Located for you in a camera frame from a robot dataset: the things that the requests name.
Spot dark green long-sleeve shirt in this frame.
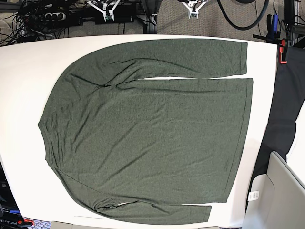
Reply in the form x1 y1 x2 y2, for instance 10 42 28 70
38 39 253 225

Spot black garment on right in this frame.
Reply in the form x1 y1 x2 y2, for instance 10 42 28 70
244 46 305 217

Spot white price tag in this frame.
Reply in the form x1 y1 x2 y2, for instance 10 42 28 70
247 190 259 201

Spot white power strip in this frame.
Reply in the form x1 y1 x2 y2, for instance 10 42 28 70
40 12 66 21

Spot red clamp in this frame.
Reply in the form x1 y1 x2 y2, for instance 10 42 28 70
279 39 288 64

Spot grey plastic bin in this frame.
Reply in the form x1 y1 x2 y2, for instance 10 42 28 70
242 151 305 229

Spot black box with orange logo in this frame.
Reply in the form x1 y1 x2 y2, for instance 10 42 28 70
0 165 35 229

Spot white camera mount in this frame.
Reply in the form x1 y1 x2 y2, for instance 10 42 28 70
87 0 121 20
179 0 208 19

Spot thick black hose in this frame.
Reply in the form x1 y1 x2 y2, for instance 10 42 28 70
216 0 270 30

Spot blue handled clamp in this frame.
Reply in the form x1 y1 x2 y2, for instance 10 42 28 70
266 14 278 40

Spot tangled black cables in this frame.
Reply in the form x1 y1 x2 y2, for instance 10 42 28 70
0 0 72 46

